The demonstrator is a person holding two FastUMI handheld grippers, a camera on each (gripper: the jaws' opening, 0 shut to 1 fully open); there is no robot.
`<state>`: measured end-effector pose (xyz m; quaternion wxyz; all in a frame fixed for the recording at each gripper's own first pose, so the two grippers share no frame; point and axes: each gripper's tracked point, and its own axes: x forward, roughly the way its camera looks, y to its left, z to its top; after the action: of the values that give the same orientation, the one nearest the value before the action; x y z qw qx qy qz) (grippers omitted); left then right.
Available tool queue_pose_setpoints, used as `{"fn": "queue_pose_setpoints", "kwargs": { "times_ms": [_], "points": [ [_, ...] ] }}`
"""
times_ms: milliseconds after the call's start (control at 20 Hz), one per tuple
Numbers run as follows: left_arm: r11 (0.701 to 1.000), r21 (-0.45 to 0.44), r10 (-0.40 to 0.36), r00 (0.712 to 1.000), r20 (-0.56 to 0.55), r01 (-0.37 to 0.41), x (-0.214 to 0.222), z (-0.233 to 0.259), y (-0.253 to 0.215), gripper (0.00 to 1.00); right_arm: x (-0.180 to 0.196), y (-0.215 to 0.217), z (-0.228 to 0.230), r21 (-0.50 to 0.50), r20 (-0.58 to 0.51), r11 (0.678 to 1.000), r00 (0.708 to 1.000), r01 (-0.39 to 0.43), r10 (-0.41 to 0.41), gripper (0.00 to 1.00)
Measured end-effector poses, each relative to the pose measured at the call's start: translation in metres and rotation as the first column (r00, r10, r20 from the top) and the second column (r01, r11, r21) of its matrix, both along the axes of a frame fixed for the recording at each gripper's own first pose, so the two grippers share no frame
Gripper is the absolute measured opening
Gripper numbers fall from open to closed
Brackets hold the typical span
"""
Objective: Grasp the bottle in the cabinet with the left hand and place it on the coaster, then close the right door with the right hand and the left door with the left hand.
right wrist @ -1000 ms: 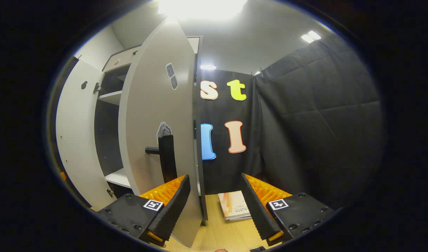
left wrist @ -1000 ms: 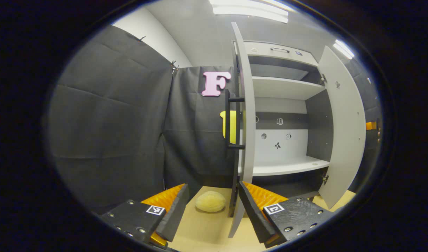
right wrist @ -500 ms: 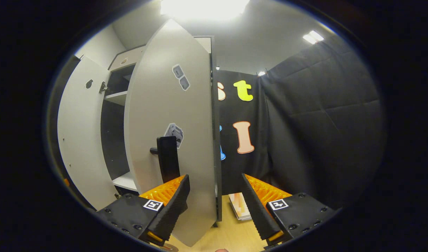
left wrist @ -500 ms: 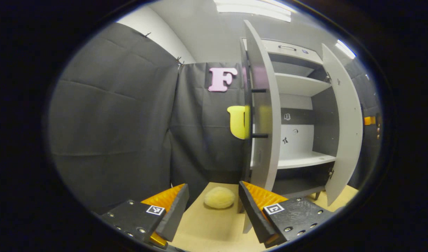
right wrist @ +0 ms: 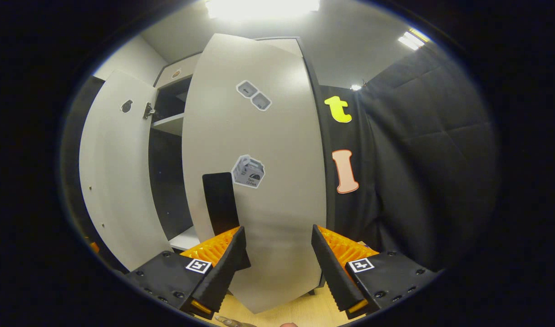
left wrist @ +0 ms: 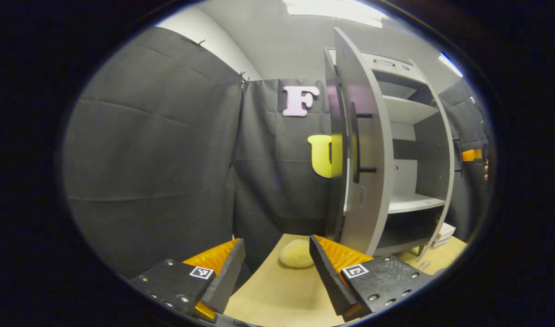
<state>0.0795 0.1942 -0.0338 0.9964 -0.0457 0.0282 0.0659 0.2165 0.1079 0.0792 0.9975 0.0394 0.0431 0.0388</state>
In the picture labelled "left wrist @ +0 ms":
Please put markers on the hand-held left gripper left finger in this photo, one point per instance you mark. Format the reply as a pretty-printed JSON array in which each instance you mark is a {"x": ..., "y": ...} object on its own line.
[{"x": 227, "y": 277}]

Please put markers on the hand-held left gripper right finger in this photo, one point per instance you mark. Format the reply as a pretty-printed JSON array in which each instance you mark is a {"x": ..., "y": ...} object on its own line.
[{"x": 331, "y": 281}]

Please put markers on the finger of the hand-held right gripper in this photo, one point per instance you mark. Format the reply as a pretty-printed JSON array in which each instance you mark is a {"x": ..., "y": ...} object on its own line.
[{"x": 470, "y": 155}]

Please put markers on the grey cabinet door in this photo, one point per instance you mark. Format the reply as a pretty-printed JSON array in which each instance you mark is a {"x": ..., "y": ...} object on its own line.
[
  {"x": 372, "y": 204},
  {"x": 449, "y": 190}
]

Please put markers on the round yellow coaster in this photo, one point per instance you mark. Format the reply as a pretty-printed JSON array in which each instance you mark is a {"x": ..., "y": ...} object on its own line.
[{"x": 295, "y": 253}]

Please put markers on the grey cabinet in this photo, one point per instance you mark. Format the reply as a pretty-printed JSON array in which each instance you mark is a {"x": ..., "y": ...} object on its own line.
[{"x": 409, "y": 109}]

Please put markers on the beige cover book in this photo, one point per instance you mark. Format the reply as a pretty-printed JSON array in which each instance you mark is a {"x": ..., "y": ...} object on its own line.
[{"x": 446, "y": 229}]

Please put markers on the white book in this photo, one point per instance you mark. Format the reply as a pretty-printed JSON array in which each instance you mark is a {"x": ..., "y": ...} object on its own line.
[{"x": 440, "y": 242}]

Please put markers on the small ceiling light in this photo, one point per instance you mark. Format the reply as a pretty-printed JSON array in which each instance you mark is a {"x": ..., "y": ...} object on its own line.
[{"x": 450, "y": 64}]

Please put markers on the black backdrop cloth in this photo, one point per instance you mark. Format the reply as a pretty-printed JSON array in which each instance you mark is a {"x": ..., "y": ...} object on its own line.
[{"x": 145, "y": 159}]

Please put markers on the large ceiling light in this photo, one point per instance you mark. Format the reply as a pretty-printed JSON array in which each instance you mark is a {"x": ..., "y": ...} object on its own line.
[{"x": 336, "y": 11}]

